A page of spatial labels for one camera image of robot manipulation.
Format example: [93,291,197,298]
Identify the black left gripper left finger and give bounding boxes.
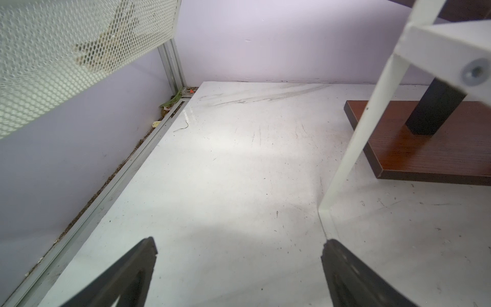
[63,237,158,306]

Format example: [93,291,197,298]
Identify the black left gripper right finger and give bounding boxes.
[321,239,415,306]

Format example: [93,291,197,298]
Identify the white two-tier shelf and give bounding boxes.
[318,0,491,240]

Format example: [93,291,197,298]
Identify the white mesh wall rack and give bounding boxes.
[1,0,181,137]

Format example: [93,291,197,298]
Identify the aluminium frame rails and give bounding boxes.
[1,40,186,306]

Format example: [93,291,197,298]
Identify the brown wooden stepped stand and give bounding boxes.
[343,0,491,187]

